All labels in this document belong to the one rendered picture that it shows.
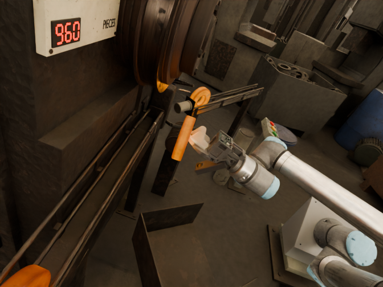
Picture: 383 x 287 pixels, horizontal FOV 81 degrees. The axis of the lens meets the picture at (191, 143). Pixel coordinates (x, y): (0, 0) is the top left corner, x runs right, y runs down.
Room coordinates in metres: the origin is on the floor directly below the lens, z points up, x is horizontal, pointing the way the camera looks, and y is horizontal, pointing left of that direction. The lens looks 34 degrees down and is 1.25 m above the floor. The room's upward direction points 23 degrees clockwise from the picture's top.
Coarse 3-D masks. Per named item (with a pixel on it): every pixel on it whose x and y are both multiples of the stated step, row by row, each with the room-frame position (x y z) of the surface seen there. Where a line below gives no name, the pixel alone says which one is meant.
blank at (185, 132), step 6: (186, 120) 0.61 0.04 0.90; (192, 120) 0.63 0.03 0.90; (186, 126) 0.59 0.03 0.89; (192, 126) 0.60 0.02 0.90; (180, 132) 0.57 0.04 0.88; (186, 132) 0.58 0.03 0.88; (180, 138) 0.56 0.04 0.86; (186, 138) 0.57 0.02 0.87; (180, 144) 0.56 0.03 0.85; (186, 144) 0.56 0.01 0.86; (174, 150) 0.55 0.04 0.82; (180, 150) 0.55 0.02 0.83; (174, 156) 0.56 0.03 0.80; (180, 156) 0.55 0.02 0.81
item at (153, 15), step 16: (160, 0) 0.60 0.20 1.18; (176, 0) 0.61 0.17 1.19; (144, 16) 0.59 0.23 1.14; (160, 16) 0.59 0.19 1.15; (144, 32) 0.59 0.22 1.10; (160, 32) 0.59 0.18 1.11; (144, 48) 0.60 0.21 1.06; (160, 48) 0.59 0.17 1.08; (144, 64) 0.62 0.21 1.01; (160, 64) 0.62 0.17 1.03; (144, 80) 0.67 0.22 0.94; (160, 80) 0.67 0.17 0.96
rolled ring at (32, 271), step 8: (24, 272) 0.15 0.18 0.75; (32, 272) 0.15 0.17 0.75; (40, 272) 0.16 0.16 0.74; (48, 272) 0.18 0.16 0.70; (8, 280) 0.13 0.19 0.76; (16, 280) 0.13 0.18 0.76; (24, 280) 0.14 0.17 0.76; (32, 280) 0.14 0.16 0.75; (40, 280) 0.16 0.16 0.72; (48, 280) 0.18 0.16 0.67
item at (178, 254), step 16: (176, 208) 0.44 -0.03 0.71; (192, 208) 0.48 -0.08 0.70; (144, 224) 0.35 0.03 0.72; (160, 224) 0.42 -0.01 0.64; (176, 224) 0.46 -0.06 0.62; (192, 224) 0.49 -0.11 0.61; (144, 240) 0.32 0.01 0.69; (160, 240) 0.39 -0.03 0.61; (176, 240) 0.41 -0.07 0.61; (192, 240) 0.44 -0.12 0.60; (144, 256) 0.30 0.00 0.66; (160, 256) 0.35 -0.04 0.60; (176, 256) 0.37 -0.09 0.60; (192, 256) 0.39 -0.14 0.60; (144, 272) 0.28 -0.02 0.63; (160, 272) 0.31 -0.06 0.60; (176, 272) 0.33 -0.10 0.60; (192, 272) 0.35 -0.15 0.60; (208, 272) 0.37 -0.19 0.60
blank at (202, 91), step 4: (200, 88) 1.24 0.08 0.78; (204, 88) 1.25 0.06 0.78; (196, 92) 1.21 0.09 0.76; (200, 92) 1.22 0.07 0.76; (204, 92) 1.25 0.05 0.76; (208, 92) 1.28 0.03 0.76; (192, 96) 1.20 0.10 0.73; (196, 96) 1.20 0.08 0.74; (200, 96) 1.23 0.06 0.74; (204, 96) 1.28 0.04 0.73; (208, 96) 1.30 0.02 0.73; (196, 100) 1.21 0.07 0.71; (200, 100) 1.29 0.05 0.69; (204, 100) 1.28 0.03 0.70; (208, 100) 1.31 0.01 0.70; (196, 104) 1.22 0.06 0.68; (200, 104) 1.27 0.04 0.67
